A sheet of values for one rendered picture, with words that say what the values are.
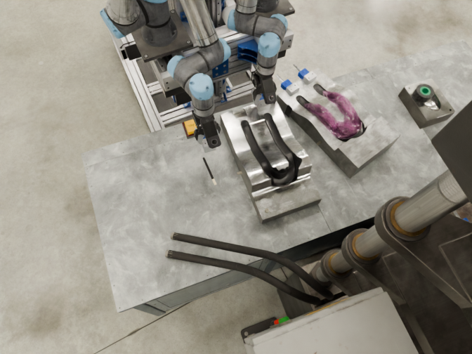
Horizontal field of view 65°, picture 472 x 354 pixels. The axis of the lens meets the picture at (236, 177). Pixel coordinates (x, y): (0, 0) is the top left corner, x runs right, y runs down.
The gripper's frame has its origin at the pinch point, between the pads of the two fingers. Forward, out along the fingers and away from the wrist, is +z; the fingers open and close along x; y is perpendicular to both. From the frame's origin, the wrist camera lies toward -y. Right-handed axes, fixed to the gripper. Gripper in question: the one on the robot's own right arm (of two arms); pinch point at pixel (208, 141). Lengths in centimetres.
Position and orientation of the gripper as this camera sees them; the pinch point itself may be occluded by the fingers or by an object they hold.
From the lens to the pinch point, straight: 149.2
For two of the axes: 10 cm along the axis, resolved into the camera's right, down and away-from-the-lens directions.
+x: -9.4, 3.1, -1.6
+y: -3.5, -8.6, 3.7
